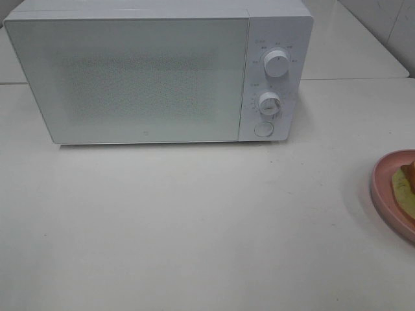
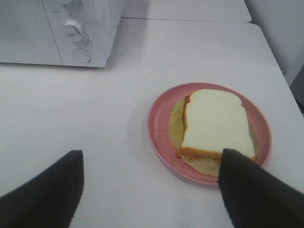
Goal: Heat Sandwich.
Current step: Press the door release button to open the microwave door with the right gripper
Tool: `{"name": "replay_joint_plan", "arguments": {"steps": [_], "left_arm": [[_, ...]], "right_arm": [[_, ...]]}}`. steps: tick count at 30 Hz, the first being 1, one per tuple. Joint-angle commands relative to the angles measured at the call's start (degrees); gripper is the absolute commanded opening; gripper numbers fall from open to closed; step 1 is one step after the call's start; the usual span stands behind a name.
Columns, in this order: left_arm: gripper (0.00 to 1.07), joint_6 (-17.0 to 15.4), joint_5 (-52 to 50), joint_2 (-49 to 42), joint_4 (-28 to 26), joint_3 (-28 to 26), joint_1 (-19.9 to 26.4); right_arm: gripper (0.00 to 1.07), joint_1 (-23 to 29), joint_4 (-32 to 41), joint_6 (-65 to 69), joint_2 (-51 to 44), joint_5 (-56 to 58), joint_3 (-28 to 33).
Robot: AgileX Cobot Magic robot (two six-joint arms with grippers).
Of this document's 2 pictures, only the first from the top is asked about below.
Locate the round white door button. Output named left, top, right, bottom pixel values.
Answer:
left=254, top=122, right=274, bottom=137

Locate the white microwave door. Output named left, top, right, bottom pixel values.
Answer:
left=6, top=19, right=248, bottom=144

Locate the pink round plate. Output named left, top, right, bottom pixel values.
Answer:
left=370, top=149, right=414, bottom=244

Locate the sandwich with lettuce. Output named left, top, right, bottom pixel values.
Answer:
left=392, top=161, right=414, bottom=206

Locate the lower white timer knob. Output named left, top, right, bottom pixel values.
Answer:
left=258, top=91, right=281, bottom=116

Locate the upper white power knob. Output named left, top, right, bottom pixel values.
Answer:
left=263, top=49, right=291, bottom=78

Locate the white microwave oven body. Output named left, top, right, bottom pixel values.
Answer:
left=3, top=1, right=313, bottom=144

